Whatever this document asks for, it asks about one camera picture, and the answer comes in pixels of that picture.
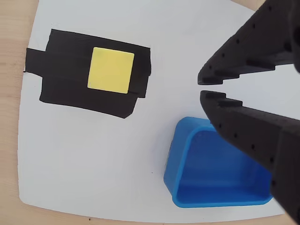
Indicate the white paper sheet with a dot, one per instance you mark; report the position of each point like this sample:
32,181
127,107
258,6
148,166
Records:
93,152

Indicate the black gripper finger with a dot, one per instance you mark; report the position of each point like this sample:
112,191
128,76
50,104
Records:
253,42
257,136

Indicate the black tape patch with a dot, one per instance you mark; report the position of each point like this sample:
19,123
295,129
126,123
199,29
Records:
65,70

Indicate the blue rectangular plastic bin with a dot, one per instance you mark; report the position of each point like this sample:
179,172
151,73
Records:
211,175

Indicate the yellow cube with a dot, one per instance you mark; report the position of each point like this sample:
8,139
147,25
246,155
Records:
110,70

